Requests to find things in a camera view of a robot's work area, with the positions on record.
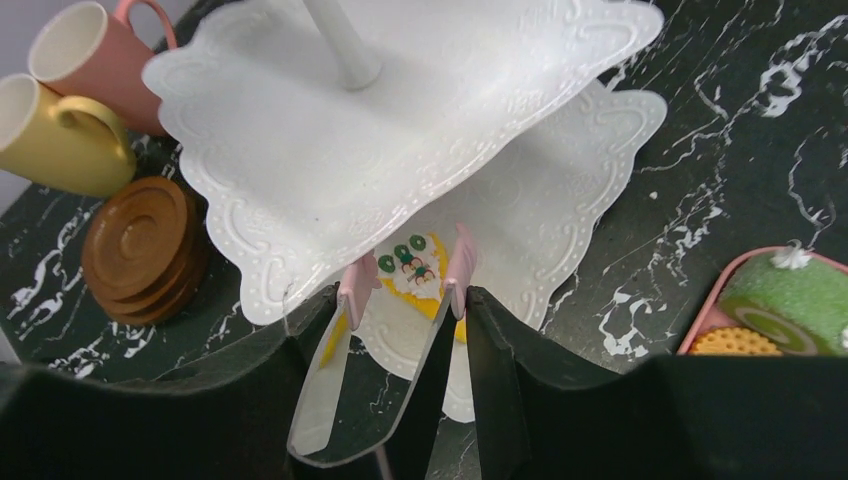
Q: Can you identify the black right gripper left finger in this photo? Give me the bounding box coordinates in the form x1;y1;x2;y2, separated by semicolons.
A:
1;286;337;479

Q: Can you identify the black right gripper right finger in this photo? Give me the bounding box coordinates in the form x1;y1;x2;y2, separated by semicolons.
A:
467;287;847;479

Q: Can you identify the pink serving tray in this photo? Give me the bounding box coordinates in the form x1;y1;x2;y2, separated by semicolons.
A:
678;243;847;357

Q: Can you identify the yellow cake slice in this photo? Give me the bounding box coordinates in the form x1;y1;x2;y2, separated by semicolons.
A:
319;233;449;368

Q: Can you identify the white three-tier cake stand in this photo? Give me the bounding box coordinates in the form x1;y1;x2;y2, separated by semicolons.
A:
141;0;669;425

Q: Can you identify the round orange waffle cookie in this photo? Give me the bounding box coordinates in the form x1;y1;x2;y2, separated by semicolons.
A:
689;327;782;356

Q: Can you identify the green roll cake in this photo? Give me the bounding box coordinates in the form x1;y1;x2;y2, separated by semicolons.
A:
717;241;847;356

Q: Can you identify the stack of brown wooden coasters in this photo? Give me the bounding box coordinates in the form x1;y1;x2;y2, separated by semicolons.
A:
82;176;211;326

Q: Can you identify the yellow mug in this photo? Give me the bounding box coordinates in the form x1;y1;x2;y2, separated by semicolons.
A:
1;74;137;197

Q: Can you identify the pink mug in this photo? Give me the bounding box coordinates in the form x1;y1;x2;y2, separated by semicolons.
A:
27;0;178;136

